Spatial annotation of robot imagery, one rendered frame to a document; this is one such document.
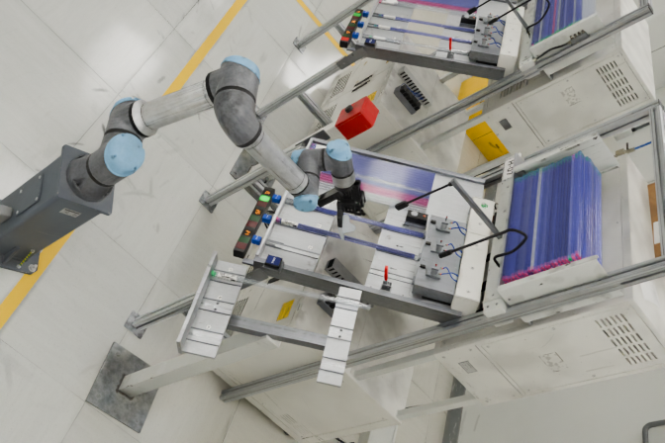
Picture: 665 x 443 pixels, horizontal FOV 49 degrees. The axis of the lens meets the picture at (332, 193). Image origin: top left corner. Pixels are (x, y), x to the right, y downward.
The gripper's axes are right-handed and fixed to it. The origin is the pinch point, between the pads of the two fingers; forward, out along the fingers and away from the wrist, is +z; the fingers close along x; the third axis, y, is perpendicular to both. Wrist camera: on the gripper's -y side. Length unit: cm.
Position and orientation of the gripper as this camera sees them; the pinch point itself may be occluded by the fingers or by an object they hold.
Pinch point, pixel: (346, 225)
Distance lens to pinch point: 253.4
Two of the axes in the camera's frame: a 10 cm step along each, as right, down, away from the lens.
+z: 1.5, 7.6, 6.3
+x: 2.6, -6.5, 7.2
